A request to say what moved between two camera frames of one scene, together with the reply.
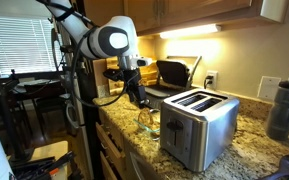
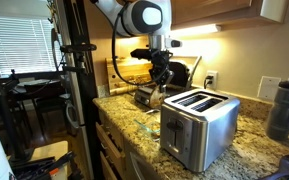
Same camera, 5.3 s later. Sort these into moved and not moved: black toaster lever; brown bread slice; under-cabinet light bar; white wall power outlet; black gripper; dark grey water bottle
Moved: brown bread slice; black gripper
Not moved: under-cabinet light bar; black toaster lever; white wall power outlet; dark grey water bottle
